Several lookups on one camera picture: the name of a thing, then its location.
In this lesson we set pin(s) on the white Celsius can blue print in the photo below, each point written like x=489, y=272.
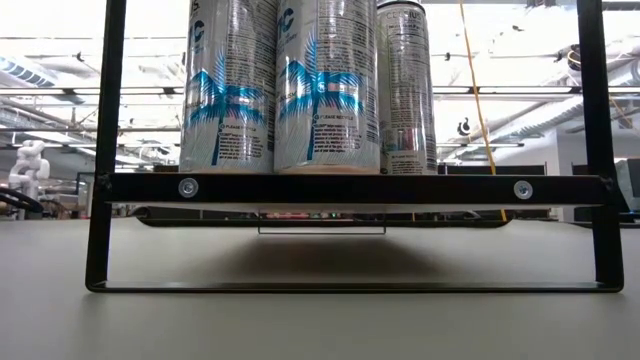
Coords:
x=227, y=100
x=325, y=100

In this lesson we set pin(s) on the white Celsius can orange print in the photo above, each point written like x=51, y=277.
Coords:
x=407, y=100

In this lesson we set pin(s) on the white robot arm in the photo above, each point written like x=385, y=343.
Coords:
x=30, y=167

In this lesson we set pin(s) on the ceiling light strip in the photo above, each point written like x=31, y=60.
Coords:
x=525, y=90

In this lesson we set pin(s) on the black aluminium table frame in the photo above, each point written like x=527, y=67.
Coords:
x=350, y=222

